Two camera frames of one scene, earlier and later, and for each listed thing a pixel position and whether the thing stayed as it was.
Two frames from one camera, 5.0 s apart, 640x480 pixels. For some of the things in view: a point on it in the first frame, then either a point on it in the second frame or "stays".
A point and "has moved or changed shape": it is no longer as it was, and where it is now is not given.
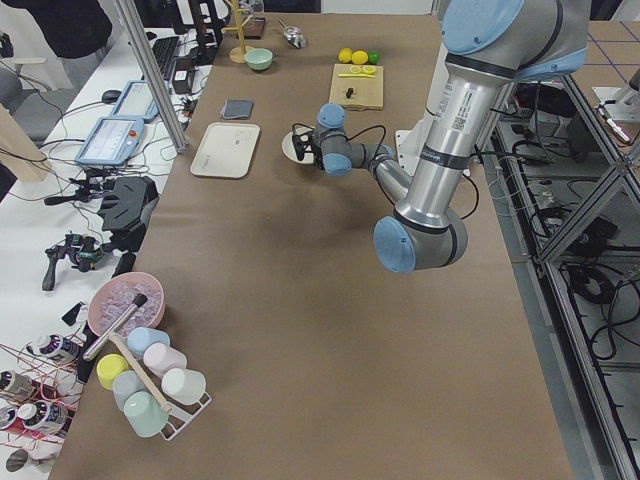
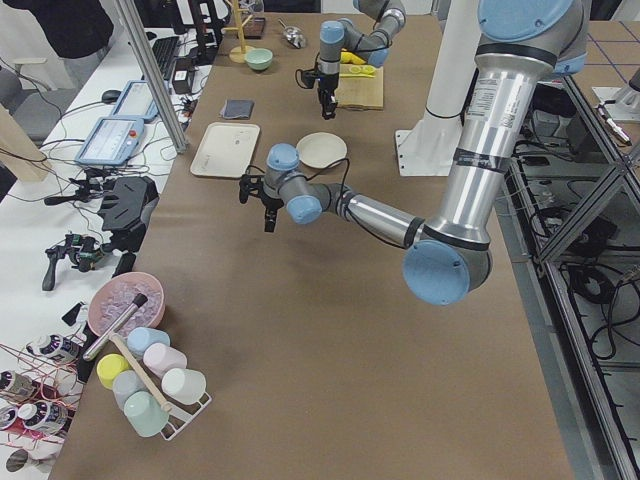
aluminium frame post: x=153 y=76 stays
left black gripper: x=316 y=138 → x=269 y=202
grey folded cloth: x=237 y=108 stays
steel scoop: x=294 y=35 stays
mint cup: x=144 y=413 stays
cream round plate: x=288 y=148 has moved or changed shape
